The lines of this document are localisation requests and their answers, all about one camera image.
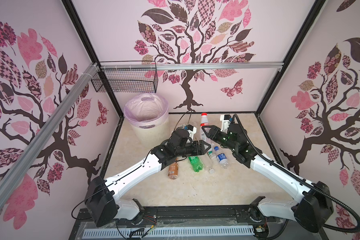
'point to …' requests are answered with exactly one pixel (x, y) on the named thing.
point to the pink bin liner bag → (147, 110)
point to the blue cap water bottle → (221, 158)
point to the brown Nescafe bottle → (173, 171)
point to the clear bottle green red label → (211, 154)
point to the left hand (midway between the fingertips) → (206, 150)
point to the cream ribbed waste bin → (154, 137)
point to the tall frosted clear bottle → (208, 156)
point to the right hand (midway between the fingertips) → (204, 126)
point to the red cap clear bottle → (204, 122)
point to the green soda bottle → (196, 163)
